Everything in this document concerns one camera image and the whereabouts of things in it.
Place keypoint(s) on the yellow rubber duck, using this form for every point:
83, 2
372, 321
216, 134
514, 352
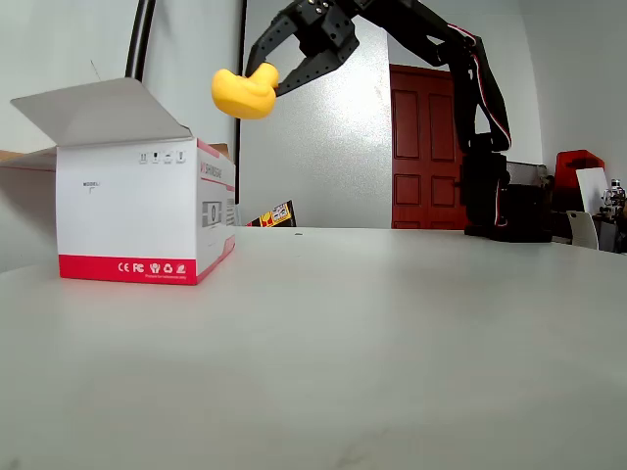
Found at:
240, 98

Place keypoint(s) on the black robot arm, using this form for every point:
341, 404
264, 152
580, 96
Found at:
416, 27

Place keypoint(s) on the open cardboard box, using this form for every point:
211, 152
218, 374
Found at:
127, 220

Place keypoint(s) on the yellow red black packet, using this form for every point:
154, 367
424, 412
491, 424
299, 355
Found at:
272, 218

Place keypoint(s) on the red wooden door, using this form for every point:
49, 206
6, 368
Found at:
416, 196

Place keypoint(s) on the white board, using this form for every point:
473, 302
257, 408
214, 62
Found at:
590, 191

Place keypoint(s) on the white chair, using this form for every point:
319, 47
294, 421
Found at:
583, 230

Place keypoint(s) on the black vertical frame strip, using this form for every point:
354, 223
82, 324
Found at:
241, 147

